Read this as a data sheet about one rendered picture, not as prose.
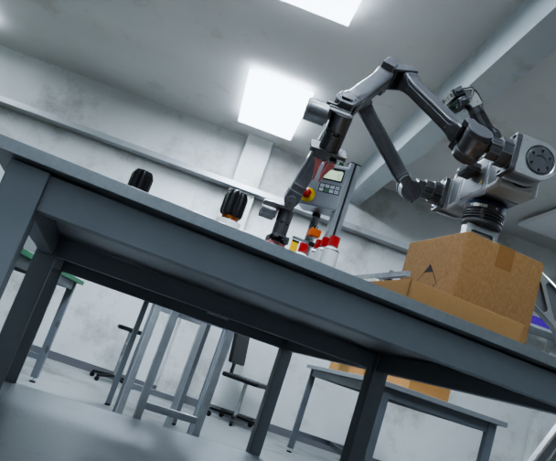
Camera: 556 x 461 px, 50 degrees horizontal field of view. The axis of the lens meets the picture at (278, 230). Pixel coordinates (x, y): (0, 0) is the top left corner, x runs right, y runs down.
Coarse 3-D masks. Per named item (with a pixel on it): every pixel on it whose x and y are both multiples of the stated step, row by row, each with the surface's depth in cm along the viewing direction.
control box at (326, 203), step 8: (320, 168) 241; (344, 168) 238; (344, 176) 237; (312, 184) 240; (336, 184) 237; (312, 192) 238; (320, 192) 238; (304, 200) 238; (312, 200) 237; (320, 200) 237; (328, 200) 236; (336, 200) 235; (304, 208) 244; (312, 208) 240; (320, 208) 237; (328, 208) 235; (336, 208) 234
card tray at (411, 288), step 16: (400, 288) 111; (416, 288) 108; (432, 288) 109; (432, 304) 109; (448, 304) 110; (464, 304) 111; (480, 320) 112; (496, 320) 113; (512, 320) 114; (512, 336) 114
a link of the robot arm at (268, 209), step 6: (264, 198) 228; (288, 198) 222; (294, 198) 222; (264, 204) 225; (270, 204) 225; (276, 204) 225; (282, 204) 227; (288, 204) 222; (294, 204) 223; (264, 210) 225; (270, 210) 225; (264, 216) 226; (270, 216) 225
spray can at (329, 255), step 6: (330, 240) 187; (336, 240) 186; (330, 246) 186; (336, 246) 186; (324, 252) 185; (330, 252) 184; (336, 252) 185; (324, 258) 184; (330, 258) 184; (336, 258) 185; (330, 264) 184
